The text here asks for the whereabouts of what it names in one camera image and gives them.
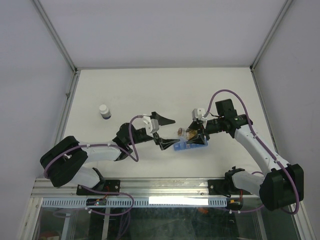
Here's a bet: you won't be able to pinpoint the aluminium frame post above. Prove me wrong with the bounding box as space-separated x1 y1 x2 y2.
31 0 77 73
249 0 295 72

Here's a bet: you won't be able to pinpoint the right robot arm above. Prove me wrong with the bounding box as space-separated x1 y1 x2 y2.
187 99 304 211

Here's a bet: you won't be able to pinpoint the left aluminium frame post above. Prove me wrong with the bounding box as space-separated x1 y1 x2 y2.
31 0 77 73

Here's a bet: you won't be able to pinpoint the clear bottle orange pills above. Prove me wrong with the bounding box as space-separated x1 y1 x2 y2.
177 127 198 140

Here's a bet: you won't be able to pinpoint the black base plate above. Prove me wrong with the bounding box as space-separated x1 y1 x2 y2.
207 178 252 198
76 179 121 196

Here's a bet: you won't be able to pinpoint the right aluminium frame post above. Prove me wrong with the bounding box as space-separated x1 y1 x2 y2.
249 0 295 72

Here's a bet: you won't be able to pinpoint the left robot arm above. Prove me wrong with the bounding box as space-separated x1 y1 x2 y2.
39 111 179 195

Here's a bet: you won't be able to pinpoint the aluminium mounting rail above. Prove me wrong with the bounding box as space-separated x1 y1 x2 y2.
31 177 254 198

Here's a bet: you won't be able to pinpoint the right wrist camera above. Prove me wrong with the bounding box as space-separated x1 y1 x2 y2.
191 108 207 122

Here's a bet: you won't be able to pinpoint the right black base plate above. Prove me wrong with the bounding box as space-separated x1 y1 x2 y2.
207 178 252 198

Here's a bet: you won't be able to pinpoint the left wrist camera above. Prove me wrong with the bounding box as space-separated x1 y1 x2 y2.
142 115 160 135

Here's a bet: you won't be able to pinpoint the white capped pill bottle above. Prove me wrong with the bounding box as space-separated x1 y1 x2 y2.
99 104 112 120

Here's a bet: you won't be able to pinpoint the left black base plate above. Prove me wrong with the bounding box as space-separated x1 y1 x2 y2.
76 179 121 196

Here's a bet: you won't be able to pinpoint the grey slotted cable duct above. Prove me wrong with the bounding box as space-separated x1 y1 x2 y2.
42 196 227 208

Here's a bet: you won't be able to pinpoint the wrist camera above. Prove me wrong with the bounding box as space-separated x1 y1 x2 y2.
142 115 160 135
191 108 207 122

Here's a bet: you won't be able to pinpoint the blue weekly pill organizer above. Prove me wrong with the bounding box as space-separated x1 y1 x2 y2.
173 137 208 151

